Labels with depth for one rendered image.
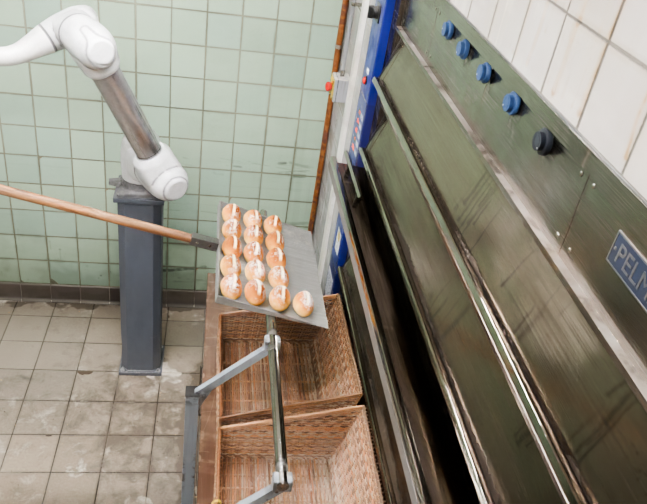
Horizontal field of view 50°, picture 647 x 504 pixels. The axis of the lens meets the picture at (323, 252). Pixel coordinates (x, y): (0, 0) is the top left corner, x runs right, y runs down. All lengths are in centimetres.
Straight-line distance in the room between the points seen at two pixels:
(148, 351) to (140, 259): 54
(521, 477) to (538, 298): 32
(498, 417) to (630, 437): 40
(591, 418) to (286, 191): 267
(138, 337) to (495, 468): 231
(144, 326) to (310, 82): 139
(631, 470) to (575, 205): 41
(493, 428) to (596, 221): 48
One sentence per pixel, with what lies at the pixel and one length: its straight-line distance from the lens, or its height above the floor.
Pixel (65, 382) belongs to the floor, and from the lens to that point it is 355.
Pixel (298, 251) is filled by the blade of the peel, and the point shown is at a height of 115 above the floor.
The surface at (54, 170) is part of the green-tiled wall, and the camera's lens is 360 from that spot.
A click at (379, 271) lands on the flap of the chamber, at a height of 140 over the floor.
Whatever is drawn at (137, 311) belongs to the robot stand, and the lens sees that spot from 329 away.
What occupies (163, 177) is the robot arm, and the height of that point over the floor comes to 121.
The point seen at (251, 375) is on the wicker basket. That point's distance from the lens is 272.
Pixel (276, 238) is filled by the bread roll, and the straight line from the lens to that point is 233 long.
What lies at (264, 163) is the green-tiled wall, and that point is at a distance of 348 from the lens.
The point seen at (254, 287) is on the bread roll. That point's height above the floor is 124.
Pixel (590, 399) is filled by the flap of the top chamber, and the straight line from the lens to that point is 111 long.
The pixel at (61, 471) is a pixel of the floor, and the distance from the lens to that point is 320.
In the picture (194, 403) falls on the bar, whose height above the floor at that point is 92.
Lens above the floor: 248
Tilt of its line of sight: 33 degrees down
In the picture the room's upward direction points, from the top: 10 degrees clockwise
